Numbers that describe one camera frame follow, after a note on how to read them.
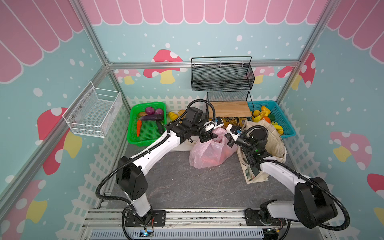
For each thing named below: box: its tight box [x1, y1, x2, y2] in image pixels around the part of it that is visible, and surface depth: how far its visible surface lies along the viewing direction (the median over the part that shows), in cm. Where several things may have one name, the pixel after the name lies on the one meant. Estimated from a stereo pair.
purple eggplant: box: [138, 114, 164, 121], surface depth 114 cm
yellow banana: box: [271, 121, 284, 136], surface depth 105 cm
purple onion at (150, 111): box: [145, 107, 155, 116], surface depth 115 cm
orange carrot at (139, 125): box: [137, 120, 142, 138], surface depth 112 cm
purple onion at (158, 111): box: [154, 108, 164, 115], surface depth 116 cm
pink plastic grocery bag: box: [189, 128, 238, 169], surface depth 81 cm
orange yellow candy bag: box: [222, 117, 241, 129], surface depth 108 cm
